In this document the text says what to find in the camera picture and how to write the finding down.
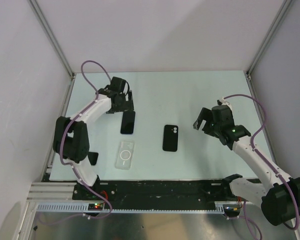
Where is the right aluminium frame post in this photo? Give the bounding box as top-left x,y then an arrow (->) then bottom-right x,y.
245,0 -> 295,80

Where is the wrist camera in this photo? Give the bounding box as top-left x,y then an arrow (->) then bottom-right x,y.
211,105 -> 234,125
109,76 -> 127,93

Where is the white slotted cable duct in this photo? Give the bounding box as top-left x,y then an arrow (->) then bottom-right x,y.
36,202 -> 227,215

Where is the left aluminium frame post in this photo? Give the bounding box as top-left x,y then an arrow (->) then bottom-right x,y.
27,0 -> 75,80

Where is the clear magsafe phone case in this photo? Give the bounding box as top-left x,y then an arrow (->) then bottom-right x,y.
115,140 -> 135,170

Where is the aluminium front frame rail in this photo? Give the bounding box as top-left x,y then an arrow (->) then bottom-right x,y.
27,182 -> 76,202

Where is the black smartphone blue edge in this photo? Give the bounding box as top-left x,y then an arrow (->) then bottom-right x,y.
120,111 -> 136,135

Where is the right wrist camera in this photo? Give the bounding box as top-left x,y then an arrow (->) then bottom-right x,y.
211,105 -> 234,125

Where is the aluminium frame post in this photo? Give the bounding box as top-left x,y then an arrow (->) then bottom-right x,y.
245,0 -> 295,80
27,0 -> 75,80

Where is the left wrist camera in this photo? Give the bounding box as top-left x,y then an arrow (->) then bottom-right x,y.
109,76 -> 127,93

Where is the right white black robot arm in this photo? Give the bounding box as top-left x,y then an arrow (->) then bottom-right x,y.
193,105 -> 300,226

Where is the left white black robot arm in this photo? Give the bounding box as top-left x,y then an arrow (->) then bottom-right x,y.
52,89 -> 134,200

